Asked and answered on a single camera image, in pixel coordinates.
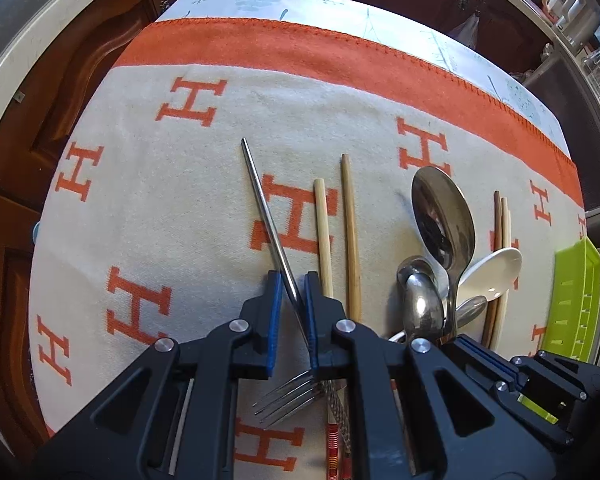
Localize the white plastic bottle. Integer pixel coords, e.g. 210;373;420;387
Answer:
555;0;587;31

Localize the dark wooden chopstick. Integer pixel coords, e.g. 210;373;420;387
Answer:
481;190;502;348

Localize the beige kitchen countertop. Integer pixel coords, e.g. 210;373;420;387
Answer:
0;0;148;128

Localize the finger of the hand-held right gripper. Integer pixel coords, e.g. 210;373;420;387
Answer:
441;341;517;397
454;337;522;377

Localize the small metal spoon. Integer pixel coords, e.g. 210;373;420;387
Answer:
397;255;438;287
403;270;447;349

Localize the hanging plastic bag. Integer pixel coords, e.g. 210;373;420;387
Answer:
452;11;482;52

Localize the metal fork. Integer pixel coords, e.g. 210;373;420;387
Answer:
240;138;327;429

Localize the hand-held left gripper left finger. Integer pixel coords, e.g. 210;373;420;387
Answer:
30;270;283;480

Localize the green plastic utensil tray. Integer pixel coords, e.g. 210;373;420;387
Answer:
539;236;600;361

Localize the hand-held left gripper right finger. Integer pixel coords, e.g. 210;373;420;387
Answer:
304;270;558;480

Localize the clear plastic container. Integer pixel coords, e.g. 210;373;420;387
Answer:
580;49;600;103

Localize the large metal spoon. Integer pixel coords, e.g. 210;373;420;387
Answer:
411;165;477;346

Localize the bamboo chopstick striped end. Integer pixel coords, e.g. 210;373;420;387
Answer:
313;178;342;480
487;196;510;348
330;154;362;480

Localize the white ceramic spoon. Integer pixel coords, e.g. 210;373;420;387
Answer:
389;247;524;343
495;209;514;322

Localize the beige orange printed blanket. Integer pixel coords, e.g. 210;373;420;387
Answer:
27;17;588;480

